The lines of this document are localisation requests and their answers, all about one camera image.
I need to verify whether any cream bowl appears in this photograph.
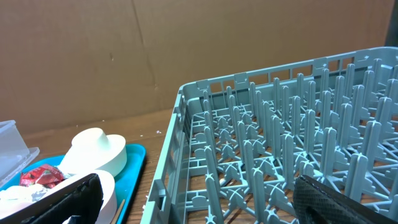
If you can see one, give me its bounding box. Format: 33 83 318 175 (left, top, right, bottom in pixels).
59 134 127 177

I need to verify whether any grey dish rack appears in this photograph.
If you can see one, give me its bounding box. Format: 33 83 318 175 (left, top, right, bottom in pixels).
141 47 397 223

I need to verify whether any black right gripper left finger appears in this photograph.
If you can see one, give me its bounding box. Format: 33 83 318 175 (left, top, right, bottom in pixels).
1 173 103 224

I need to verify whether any teal serving tray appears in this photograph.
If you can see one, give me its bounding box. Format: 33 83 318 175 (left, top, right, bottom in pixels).
1 144 146 224

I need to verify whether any red snack wrapper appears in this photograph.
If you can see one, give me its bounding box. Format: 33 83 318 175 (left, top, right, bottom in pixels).
19 164 66 189

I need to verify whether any white upturned cup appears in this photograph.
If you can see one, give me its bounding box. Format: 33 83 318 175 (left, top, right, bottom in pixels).
72 128 109 151

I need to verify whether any white napkin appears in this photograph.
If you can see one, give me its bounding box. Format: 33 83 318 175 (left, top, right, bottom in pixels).
1 184 49 219

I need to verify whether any wooden chopstick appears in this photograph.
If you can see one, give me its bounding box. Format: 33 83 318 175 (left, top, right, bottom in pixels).
111 199 126 224

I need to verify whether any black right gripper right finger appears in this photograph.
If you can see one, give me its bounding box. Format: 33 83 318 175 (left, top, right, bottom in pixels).
293 175 397 224

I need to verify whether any clear plastic bin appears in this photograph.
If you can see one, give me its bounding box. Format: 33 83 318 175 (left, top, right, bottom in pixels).
0 119 26 175

